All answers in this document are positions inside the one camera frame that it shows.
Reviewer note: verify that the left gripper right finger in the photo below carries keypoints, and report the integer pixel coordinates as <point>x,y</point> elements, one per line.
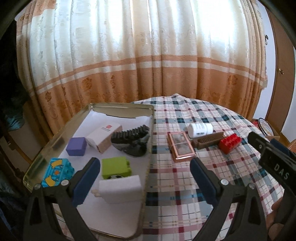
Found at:
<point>206,181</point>

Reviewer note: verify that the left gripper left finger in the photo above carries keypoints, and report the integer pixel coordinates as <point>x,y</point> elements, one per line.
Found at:
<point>83,180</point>

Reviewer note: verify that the blue toy block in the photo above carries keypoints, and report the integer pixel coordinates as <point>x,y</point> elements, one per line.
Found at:
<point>58,169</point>

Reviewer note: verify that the purple cube block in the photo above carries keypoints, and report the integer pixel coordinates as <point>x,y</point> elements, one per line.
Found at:
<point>76,146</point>

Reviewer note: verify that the green toy block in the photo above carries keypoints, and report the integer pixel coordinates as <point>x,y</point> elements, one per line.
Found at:
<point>115,167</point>

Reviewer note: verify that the white charger adapter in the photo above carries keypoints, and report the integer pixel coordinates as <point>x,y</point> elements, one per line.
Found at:
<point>119,190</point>

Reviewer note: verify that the white cardboard box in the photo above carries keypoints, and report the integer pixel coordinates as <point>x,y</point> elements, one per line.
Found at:
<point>100,138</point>

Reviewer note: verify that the black ridged clip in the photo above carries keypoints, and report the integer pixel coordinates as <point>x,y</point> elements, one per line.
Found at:
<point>132,142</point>

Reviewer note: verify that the person's right hand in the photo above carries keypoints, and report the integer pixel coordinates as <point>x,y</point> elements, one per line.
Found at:
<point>272,217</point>

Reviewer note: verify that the cardboard box with tin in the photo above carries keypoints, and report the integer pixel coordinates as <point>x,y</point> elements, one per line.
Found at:
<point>266,128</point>

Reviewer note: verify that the plaid tablecloth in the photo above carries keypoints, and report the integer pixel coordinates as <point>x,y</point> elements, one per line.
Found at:
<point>180,196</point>

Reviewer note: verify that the brown wooden comb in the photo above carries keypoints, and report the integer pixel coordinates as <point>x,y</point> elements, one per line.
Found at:
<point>207,140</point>

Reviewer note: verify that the red toy brick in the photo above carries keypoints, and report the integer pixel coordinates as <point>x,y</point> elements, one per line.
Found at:
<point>229,143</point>

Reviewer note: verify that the gold metal tray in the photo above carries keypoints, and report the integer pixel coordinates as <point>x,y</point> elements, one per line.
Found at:
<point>47,204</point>

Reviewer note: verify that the brown wooden cabinet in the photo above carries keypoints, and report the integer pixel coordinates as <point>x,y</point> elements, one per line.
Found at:
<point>284,75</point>

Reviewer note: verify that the white pill bottle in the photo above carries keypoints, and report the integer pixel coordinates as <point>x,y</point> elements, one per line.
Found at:
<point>196,130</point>

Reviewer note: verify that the white paper tray liner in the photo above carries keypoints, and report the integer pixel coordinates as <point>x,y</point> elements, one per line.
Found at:
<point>114,206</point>

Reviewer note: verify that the cream orange curtain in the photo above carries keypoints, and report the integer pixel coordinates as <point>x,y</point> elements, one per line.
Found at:
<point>72,53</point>

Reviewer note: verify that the copper picture frame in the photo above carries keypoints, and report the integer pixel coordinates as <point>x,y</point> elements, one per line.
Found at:
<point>180,147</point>

